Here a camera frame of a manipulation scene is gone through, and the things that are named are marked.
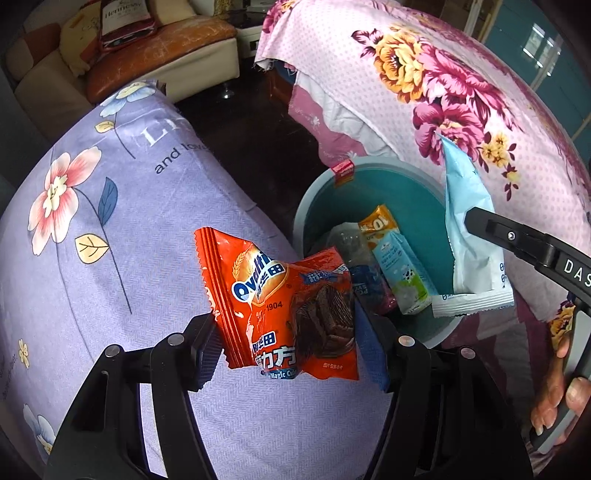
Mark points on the teal plastic bin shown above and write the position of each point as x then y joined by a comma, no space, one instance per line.
406,198

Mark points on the red black printed bag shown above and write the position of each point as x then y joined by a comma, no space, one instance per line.
124,23

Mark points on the clear water bottle blue label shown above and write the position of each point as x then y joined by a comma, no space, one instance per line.
346,242

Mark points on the light blue snack wrapper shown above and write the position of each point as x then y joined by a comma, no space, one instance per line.
461,184

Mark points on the pink floral blanket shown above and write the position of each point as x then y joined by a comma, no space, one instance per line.
369,92

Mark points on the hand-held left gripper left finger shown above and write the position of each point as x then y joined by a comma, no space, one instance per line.
207,355

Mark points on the beige sofa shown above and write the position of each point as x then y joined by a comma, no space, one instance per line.
46,92

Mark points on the yellow cushion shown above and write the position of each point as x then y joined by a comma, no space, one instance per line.
78,41

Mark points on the white cabinet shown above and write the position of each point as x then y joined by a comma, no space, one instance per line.
249,41

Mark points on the light blue milk carton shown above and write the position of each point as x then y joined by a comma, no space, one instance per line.
401,272

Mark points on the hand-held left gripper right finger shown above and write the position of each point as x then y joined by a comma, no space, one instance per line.
369,350

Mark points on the orange leather seat cushion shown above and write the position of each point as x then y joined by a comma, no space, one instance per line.
161,50

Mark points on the orange chocolate snack wrapper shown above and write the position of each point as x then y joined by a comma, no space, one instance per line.
258,295

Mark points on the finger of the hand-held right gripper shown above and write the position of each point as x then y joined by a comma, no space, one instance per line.
508,235

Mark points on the person's right hand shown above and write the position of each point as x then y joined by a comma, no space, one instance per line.
549,401

